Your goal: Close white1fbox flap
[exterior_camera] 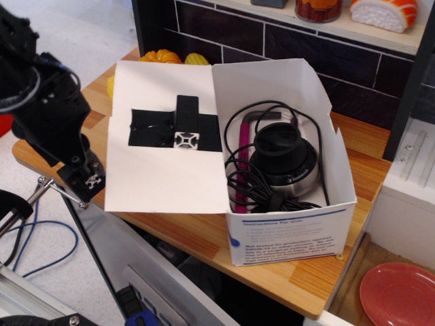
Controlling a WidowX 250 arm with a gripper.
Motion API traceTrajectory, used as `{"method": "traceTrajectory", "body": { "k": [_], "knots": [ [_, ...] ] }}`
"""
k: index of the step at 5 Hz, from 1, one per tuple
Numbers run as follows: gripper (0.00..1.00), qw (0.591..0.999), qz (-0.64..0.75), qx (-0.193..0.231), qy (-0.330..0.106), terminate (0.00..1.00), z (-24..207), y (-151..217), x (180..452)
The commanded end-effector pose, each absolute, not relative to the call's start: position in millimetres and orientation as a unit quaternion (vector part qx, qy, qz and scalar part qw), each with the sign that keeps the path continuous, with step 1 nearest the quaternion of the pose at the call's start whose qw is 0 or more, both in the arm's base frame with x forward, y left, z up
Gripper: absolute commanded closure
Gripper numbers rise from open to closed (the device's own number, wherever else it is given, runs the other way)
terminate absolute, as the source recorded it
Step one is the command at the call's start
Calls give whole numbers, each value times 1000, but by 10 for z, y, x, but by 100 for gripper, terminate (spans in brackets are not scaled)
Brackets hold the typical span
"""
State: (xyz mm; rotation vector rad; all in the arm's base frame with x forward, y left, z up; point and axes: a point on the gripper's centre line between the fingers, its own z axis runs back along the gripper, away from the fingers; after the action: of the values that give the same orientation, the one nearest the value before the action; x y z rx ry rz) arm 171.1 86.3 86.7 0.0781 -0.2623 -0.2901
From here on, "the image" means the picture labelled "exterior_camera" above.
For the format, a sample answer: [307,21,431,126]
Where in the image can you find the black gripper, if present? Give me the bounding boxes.
[12,52,105,202]

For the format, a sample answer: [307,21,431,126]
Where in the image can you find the white cardboard box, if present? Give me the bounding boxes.
[105,58,357,266]

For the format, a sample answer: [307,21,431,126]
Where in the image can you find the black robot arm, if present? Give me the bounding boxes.
[1,8,105,202]

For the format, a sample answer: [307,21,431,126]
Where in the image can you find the white cabinet drawer front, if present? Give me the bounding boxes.
[65,198,237,325]

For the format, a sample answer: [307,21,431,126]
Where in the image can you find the red box on floor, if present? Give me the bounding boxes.
[0,114,14,137]

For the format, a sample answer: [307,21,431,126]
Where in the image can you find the yellow toy corn left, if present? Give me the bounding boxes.
[106,75,115,100]

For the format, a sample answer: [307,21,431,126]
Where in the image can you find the yellow toy corn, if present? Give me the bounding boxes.
[106,75,115,100]
[184,52,210,65]

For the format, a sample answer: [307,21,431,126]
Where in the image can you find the orange toy pumpkin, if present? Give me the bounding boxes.
[139,49,183,64]

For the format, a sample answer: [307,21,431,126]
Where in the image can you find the yellow toy corn right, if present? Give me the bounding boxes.
[184,52,210,65]

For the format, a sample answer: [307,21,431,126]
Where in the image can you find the black 3D mouse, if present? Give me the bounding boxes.
[249,122,319,198]

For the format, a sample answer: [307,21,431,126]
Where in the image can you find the dark grey object on shelf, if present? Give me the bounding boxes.
[250,0,288,9]

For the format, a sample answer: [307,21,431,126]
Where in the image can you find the red orange can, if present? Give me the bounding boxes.
[295,0,343,23]

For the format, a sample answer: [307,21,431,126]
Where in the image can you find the red plate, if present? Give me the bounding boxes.
[360,262,434,325]

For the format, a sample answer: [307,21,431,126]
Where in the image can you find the toy salmon sushi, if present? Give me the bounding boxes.
[349,0,419,33]

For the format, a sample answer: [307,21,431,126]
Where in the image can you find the wooden shelf board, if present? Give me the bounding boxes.
[210,0,434,55]

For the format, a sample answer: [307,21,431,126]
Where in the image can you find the blue cable on floor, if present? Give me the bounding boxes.
[0,200,80,278]

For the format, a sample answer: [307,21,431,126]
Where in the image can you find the metal clamp with black handle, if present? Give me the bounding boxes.
[1,177,89,237]

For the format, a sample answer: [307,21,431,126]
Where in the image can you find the black aluminium extrusion handle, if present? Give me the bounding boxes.
[173,95,200,150]

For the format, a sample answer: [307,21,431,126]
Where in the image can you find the aluminium frame corner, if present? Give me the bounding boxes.
[1,266,95,325]

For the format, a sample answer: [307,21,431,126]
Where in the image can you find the magenta handled hex key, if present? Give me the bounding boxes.
[234,111,281,214]

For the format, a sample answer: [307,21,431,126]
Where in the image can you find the black mouse cable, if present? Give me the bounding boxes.
[224,100,331,214]

